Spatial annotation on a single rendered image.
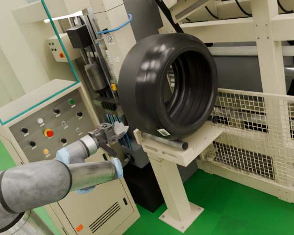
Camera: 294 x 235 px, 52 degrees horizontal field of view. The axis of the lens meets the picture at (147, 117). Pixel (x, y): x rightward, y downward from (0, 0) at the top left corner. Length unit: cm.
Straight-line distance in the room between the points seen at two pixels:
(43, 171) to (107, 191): 155
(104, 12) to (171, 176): 121
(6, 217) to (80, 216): 144
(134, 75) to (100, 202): 115
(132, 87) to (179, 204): 118
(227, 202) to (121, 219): 85
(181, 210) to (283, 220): 72
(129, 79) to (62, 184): 82
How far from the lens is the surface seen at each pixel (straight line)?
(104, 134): 140
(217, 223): 243
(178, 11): 188
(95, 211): 234
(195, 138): 187
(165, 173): 216
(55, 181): 81
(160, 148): 177
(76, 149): 132
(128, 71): 153
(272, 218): 242
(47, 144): 204
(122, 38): 176
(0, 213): 85
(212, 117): 181
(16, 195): 80
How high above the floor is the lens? 183
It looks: 27 degrees down
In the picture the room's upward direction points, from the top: 19 degrees counter-clockwise
